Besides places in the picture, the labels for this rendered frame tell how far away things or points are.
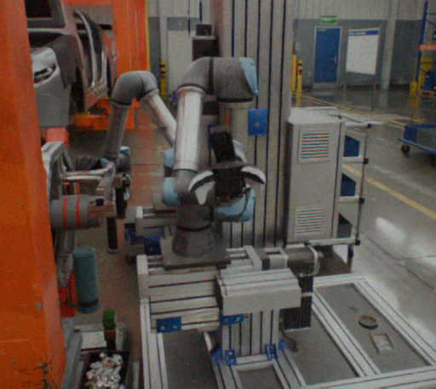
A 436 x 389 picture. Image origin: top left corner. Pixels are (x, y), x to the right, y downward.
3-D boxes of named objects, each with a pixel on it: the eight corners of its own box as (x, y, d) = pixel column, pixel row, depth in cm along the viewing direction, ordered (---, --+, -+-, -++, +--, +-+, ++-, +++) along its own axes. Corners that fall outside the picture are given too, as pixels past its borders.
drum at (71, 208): (53, 223, 181) (49, 191, 178) (105, 220, 184) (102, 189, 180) (44, 237, 168) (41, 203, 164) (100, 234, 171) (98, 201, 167)
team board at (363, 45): (334, 103, 1157) (340, 26, 1102) (351, 103, 1166) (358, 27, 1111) (363, 111, 1015) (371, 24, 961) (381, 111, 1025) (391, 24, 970)
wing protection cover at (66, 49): (57, 82, 476) (52, 33, 461) (85, 82, 479) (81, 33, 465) (41, 88, 408) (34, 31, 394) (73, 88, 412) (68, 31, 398)
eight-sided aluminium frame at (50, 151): (67, 245, 206) (55, 134, 191) (82, 244, 207) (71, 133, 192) (37, 312, 155) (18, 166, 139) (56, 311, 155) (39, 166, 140)
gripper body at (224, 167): (249, 202, 94) (248, 184, 105) (244, 163, 92) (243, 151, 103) (214, 205, 95) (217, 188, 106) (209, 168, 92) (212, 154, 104)
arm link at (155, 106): (180, 180, 201) (115, 81, 199) (192, 171, 215) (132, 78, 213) (199, 167, 196) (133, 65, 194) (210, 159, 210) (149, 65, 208)
